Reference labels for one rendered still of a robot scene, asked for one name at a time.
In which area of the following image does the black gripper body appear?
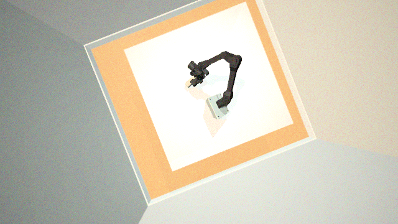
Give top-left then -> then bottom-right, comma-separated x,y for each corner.
190,68 -> 209,87

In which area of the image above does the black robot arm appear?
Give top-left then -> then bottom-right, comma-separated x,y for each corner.
188,51 -> 242,109

